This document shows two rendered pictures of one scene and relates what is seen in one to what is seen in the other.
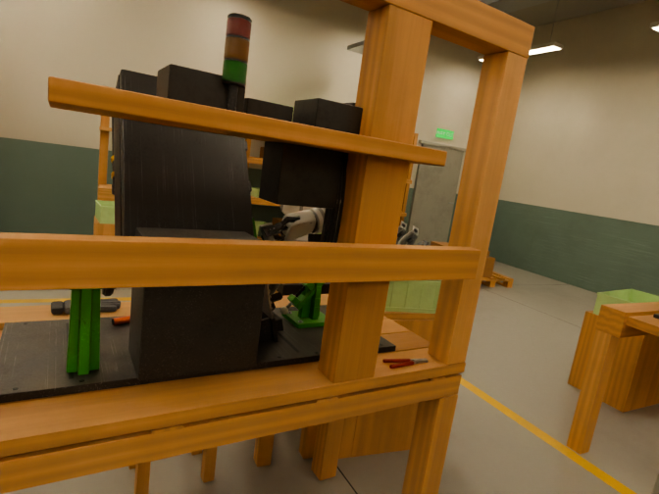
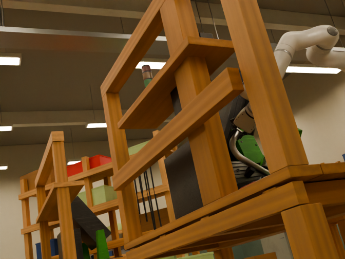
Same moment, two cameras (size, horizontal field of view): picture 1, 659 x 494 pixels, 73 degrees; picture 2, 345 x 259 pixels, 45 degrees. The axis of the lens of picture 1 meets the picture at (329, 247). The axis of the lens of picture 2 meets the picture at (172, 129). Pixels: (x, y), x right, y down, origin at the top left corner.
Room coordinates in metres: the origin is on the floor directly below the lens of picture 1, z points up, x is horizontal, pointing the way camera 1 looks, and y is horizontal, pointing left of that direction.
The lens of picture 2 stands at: (1.15, -1.75, 0.63)
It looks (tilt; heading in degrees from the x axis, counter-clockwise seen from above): 20 degrees up; 93
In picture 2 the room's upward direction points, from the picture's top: 12 degrees counter-clockwise
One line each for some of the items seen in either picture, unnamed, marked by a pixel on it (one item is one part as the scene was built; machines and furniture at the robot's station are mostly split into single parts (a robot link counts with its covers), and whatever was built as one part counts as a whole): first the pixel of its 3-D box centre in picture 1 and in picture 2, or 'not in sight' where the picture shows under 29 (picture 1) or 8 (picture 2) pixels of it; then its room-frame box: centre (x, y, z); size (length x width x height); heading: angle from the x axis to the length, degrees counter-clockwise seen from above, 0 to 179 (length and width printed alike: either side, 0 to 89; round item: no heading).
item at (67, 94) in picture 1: (273, 131); (168, 91); (1.08, 0.17, 1.52); 0.90 x 0.25 x 0.04; 122
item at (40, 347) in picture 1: (216, 337); not in sight; (1.30, 0.31, 0.89); 1.10 x 0.42 x 0.02; 122
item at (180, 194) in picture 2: (198, 298); (197, 180); (1.13, 0.33, 1.07); 0.30 x 0.18 x 0.34; 122
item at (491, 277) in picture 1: (468, 263); not in sight; (7.09, -2.27, 0.22); 1.20 x 0.81 x 0.44; 24
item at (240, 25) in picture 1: (238, 28); (146, 70); (0.98, 0.25, 1.71); 0.05 x 0.05 x 0.04
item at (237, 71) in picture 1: (234, 74); (149, 84); (0.98, 0.25, 1.62); 0.05 x 0.05 x 0.05
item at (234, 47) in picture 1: (236, 51); (147, 77); (0.98, 0.25, 1.67); 0.05 x 0.05 x 0.05
